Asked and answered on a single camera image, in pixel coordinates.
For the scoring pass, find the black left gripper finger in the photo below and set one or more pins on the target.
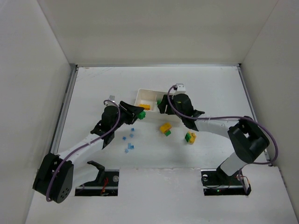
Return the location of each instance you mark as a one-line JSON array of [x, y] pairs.
[[132, 119], [131, 108]]

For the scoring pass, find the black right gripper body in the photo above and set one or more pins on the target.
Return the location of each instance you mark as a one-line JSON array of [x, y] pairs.
[[169, 105]]

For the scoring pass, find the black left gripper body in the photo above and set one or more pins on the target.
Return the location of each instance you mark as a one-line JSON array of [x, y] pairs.
[[126, 112]]

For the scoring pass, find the small green lego brick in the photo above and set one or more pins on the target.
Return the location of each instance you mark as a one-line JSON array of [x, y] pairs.
[[142, 115]]

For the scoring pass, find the yellow lego brick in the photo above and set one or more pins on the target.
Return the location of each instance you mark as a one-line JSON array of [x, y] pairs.
[[145, 106]]

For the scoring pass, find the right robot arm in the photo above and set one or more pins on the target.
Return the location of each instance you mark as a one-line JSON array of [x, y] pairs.
[[247, 139]]

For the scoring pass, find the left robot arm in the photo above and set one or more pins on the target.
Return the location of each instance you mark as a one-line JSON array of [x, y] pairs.
[[59, 172]]

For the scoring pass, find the white three-compartment plastic container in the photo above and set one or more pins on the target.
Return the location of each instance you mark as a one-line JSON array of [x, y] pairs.
[[150, 97]]

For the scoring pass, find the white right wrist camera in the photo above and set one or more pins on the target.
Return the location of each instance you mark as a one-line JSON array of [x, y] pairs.
[[179, 88]]

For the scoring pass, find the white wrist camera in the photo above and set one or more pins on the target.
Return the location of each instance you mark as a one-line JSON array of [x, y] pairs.
[[179, 88], [112, 98]]

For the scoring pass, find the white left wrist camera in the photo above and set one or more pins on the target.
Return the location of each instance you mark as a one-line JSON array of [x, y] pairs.
[[112, 98]]

